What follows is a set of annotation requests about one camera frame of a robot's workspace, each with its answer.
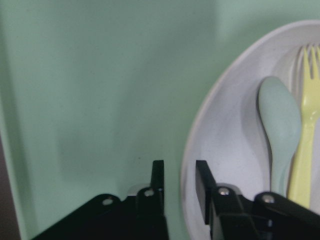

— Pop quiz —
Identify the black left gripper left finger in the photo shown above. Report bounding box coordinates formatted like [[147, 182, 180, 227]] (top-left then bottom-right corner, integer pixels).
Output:
[[35, 160, 168, 240]]

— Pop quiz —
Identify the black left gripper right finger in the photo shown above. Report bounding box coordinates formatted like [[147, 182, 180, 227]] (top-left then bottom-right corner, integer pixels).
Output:
[[195, 160, 320, 240]]

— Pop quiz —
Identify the yellow plastic fork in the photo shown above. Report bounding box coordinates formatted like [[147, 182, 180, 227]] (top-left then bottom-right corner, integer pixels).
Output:
[[288, 45, 320, 208]]

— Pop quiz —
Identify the white round plate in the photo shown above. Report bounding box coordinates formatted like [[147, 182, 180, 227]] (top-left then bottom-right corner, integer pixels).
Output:
[[180, 20, 320, 240]]

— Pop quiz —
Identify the light blue plastic spoon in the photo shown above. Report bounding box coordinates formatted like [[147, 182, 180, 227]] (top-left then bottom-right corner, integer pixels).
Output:
[[258, 76, 301, 197]]

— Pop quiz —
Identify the green plastic tray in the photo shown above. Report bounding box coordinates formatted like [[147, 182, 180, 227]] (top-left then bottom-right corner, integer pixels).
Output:
[[0, 0, 320, 240]]

